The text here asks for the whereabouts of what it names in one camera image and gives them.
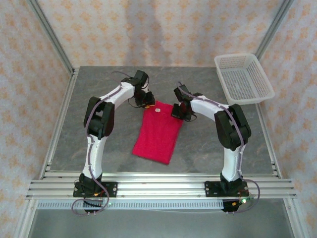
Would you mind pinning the red t-shirt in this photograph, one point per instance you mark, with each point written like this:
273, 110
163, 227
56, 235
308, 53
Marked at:
157, 136

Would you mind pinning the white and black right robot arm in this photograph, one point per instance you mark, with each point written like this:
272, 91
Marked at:
205, 109

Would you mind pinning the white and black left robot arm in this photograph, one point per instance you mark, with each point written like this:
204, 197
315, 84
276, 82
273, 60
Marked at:
95, 153

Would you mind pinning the patterned white fabric backdrop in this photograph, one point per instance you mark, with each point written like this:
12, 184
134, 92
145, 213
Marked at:
158, 29

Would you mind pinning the white plastic mesh basket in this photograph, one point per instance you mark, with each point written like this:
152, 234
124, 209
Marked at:
244, 79

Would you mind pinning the grey metal lower shelf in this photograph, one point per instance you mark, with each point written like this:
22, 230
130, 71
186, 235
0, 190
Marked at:
158, 224

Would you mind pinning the aluminium mounting rail beam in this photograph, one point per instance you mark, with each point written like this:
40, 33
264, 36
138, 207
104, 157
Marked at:
161, 188

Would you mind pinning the aluminium table side rail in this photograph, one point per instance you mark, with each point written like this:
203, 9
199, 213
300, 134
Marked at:
63, 109
268, 145

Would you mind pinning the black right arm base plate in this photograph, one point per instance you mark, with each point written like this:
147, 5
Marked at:
210, 189

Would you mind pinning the aluminium frame post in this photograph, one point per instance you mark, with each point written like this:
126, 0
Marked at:
272, 31
50, 32

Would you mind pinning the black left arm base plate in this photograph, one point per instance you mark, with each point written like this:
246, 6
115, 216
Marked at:
112, 189

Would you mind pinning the aluminium frame leg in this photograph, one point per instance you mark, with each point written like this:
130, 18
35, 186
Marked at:
26, 218
296, 218

